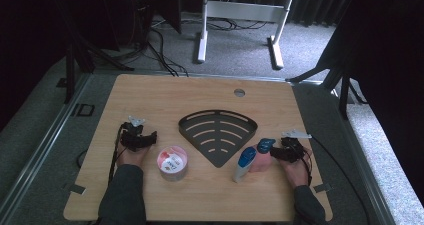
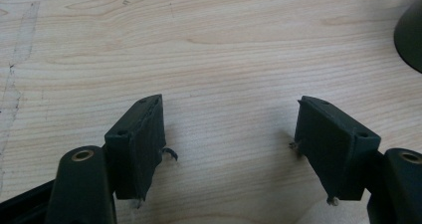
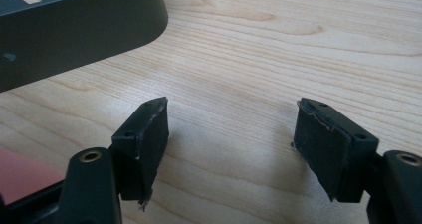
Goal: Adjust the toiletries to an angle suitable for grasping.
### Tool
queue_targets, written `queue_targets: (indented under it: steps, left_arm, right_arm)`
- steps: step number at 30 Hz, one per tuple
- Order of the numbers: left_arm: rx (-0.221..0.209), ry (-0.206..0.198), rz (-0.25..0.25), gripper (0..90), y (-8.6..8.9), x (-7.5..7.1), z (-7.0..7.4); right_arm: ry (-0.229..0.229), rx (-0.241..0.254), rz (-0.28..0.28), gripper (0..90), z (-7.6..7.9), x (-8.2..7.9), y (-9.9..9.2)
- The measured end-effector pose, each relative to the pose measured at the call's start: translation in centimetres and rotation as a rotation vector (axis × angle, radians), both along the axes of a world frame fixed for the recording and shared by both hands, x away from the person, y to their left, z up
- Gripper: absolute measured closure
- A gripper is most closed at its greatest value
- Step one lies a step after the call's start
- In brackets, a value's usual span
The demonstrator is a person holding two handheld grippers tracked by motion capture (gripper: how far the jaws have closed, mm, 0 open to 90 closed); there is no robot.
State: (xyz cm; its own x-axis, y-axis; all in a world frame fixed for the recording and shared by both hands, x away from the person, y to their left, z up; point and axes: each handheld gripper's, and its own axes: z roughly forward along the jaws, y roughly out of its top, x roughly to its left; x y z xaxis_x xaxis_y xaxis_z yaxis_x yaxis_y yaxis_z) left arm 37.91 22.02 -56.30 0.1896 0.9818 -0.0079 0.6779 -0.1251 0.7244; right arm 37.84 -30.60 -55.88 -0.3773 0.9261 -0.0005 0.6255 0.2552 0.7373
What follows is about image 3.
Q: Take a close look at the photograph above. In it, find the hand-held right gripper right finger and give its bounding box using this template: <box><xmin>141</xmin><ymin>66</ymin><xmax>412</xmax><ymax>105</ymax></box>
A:
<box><xmin>293</xmin><ymin>97</ymin><xmax>380</xmax><ymax>204</ymax></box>

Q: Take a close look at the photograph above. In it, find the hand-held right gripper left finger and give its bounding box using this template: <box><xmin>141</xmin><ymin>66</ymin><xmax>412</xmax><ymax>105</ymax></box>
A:
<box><xmin>111</xmin><ymin>97</ymin><xmax>169</xmax><ymax>212</ymax></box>

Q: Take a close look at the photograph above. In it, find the clear jar with pink lid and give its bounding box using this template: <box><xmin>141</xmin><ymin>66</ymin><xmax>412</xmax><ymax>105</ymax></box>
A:
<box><xmin>0</xmin><ymin>146</ymin><xmax>65</xmax><ymax>206</ymax></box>

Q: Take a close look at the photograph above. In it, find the black slotted corner shelf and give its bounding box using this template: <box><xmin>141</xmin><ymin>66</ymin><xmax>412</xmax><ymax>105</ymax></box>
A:
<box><xmin>0</xmin><ymin>0</ymin><xmax>169</xmax><ymax>94</ymax></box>

